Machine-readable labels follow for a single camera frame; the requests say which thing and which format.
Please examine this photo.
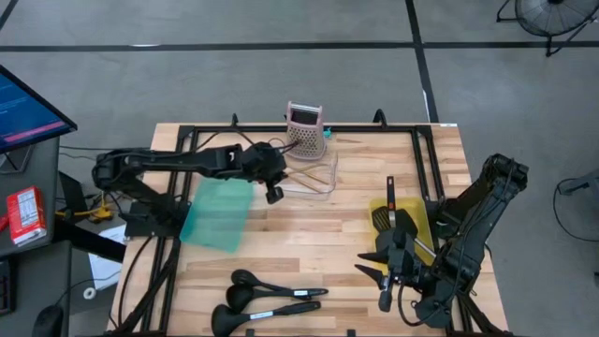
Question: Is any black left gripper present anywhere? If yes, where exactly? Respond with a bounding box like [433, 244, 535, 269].
[240, 141, 288, 206]

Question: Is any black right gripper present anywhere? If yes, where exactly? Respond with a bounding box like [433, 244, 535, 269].
[354, 227, 425, 314]

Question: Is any black long-slot spatula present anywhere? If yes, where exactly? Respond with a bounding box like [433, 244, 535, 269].
[371, 204, 393, 234]

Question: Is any gold cutlery utensil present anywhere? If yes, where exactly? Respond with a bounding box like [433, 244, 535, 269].
[285, 162, 329, 180]
[288, 169, 330, 185]
[290, 177, 325, 194]

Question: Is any large black ladle white label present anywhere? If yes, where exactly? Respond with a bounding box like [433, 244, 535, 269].
[210, 300, 323, 337]

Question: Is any pink metal box grater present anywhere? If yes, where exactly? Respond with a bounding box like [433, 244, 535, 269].
[285, 100, 328, 161]

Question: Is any clear plastic bin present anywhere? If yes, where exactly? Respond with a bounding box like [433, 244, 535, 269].
[280, 148, 340, 202]

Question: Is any teal translucent plastic bin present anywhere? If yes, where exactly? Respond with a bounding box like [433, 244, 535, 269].
[179, 176, 256, 255]

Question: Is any yellow translucent plastic bin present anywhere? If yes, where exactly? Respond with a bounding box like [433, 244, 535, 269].
[368, 197, 434, 277]

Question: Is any white paper sheet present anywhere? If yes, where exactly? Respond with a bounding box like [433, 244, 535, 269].
[87, 223, 126, 291]

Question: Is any grey metal stand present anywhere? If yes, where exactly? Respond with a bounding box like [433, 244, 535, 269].
[556, 168, 599, 198]

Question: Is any red cardboard box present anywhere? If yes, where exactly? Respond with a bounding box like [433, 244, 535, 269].
[6, 185, 48, 248]

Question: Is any black computer monitor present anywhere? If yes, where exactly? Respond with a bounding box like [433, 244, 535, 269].
[0, 64, 79, 154]

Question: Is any dark grey desk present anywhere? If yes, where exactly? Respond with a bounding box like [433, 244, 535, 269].
[0, 136, 75, 337]

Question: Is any black computer mouse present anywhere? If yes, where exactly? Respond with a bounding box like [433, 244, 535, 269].
[31, 304, 65, 337]

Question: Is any black keyboard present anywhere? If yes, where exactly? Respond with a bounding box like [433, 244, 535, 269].
[0, 259, 14, 316]

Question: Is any black floor fan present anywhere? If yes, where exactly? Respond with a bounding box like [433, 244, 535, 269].
[495, 0, 599, 58]

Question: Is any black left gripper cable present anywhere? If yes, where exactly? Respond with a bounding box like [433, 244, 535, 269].
[269, 136, 301, 156]

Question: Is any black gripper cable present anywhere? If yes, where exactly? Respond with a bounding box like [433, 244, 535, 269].
[396, 280, 439, 329]
[269, 136, 301, 156]

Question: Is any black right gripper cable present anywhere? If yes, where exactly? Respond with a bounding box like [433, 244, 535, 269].
[396, 280, 439, 329]

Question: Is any black metal table frame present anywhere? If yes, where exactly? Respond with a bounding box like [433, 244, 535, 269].
[107, 110, 512, 337]

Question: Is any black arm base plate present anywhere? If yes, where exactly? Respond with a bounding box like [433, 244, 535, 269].
[124, 200, 191, 238]

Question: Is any black floor cable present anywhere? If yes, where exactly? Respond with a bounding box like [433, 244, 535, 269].
[58, 144, 99, 163]
[552, 176, 599, 244]

